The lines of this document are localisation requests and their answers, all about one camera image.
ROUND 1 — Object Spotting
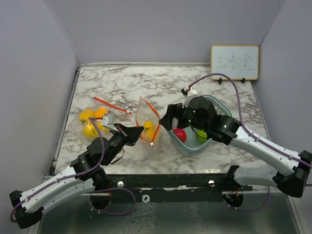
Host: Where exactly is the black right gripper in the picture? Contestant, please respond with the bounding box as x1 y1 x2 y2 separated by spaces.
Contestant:
159 102 208 133

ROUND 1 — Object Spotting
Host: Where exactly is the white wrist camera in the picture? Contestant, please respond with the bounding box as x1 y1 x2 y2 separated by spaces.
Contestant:
181 86 198 107
97 113 117 132

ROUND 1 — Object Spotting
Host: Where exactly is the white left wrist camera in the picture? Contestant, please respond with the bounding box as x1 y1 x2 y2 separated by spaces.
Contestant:
97 113 117 132

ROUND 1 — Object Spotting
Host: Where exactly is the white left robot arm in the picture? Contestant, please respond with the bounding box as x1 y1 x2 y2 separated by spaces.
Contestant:
10 123 144 229

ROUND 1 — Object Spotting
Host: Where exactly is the pale green plastic basket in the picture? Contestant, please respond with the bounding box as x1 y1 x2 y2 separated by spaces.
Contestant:
167 95 232 156

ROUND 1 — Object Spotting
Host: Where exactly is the yellow toy bell pepper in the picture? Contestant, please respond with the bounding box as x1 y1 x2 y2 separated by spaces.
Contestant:
78 109 95 123

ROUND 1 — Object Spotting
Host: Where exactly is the clear orange-zip bag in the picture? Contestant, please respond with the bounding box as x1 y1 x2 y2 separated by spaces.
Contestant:
66 97 133 144
135 97 160 148

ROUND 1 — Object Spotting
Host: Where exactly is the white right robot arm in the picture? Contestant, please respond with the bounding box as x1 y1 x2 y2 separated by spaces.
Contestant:
159 96 312 198

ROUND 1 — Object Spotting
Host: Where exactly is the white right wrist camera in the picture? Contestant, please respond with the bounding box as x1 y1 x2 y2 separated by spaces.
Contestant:
181 86 198 107

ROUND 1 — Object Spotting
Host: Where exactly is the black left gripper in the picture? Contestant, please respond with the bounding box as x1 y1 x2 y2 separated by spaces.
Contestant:
104 123 144 166

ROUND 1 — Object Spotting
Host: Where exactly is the red toy fruit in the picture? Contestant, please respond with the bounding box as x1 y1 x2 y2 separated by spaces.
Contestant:
173 128 187 143

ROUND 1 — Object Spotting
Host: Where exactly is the yellow toy lemon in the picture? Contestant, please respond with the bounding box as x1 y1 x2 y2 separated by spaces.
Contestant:
94 107 109 133

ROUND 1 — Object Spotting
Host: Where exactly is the green toy apple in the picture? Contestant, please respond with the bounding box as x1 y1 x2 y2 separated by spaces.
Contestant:
196 130 209 143

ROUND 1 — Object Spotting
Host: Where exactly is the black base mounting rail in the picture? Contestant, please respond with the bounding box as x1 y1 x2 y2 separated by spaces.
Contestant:
48 156 256 213

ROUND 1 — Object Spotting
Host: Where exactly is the orange-yellow toy bell pepper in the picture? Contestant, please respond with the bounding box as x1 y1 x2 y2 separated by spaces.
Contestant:
143 121 155 141

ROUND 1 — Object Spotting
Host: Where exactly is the small framed whiteboard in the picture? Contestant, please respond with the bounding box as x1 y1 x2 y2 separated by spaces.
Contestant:
211 45 259 81

